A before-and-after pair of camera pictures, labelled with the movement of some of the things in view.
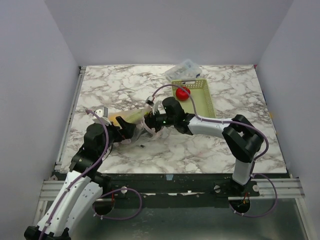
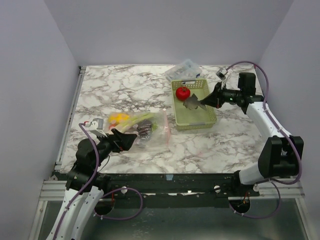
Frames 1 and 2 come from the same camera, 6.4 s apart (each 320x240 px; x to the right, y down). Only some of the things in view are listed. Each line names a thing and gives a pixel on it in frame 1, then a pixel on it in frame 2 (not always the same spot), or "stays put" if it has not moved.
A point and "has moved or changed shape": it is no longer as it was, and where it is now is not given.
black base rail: [180, 190] stays put
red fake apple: [181, 94] stays put
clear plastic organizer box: [186, 70] stays put
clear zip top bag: [136, 117] has moved or changed shape
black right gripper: [151, 120] -> [218, 95]
